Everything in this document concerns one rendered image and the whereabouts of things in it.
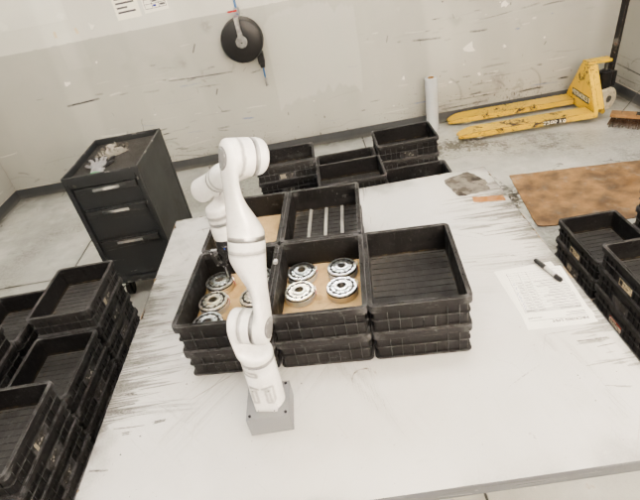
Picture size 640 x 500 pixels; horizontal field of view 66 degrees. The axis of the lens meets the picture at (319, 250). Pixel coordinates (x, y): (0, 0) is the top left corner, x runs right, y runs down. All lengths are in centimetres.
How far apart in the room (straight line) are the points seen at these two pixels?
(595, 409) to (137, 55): 439
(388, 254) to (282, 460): 79
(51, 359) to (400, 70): 370
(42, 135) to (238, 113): 189
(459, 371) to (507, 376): 13
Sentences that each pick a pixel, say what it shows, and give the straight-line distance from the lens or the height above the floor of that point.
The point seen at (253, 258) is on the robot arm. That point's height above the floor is 124.
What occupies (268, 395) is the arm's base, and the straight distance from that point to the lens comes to 139.
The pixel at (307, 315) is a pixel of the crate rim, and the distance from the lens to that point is 145.
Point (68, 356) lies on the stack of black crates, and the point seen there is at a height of 38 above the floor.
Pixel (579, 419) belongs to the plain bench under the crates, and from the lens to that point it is 150.
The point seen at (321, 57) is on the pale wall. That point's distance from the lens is 476.
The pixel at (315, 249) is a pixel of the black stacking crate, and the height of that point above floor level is 89.
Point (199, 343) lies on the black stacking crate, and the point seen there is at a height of 85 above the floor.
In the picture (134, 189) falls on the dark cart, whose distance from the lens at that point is 306.
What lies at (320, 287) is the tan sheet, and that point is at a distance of 169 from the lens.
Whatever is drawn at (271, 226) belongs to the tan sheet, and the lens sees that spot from 209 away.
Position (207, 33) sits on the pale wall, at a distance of 476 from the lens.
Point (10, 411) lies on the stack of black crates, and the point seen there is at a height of 49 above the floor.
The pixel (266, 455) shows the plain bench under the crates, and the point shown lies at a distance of 145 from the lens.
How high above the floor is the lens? 188
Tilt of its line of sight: 34 degrees down
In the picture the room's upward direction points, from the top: 12 degrees counter-clockwise
